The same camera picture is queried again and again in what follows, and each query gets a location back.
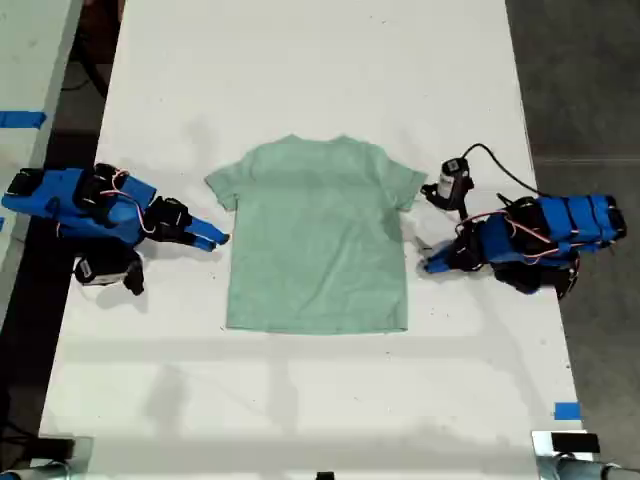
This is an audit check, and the white side table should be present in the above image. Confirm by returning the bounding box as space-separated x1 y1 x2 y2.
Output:
0 0 85 326

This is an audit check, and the small black box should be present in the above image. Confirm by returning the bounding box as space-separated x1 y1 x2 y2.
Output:
36 435 77 459
549 432 602 454

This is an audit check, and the short blue tape strip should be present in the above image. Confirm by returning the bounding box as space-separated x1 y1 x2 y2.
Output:
553 400 583 422

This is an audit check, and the silver metal table bracket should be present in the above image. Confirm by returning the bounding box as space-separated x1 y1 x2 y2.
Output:
28 435 97 480
530 429 604 480

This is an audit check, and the short black camera stalk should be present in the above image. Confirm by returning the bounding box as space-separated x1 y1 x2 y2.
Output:
121 249 147 297
452 197 475 224

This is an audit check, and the pale green T-shirt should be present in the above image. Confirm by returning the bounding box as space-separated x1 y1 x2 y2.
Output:
203 133 429 336

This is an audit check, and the red white servo wire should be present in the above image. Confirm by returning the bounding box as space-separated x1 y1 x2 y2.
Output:
130 192 158 236

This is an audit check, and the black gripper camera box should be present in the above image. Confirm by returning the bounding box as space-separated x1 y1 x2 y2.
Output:
73 254 129 288
436 156 472 210

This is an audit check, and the black floor cable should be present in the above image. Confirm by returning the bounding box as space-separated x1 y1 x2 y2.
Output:
62 44 109 99

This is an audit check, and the long blue tape strip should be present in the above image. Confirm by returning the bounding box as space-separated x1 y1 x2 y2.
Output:
0 110 48 131

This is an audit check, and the black camera cable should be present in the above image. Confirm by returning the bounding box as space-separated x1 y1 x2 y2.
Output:
459 143 551 197

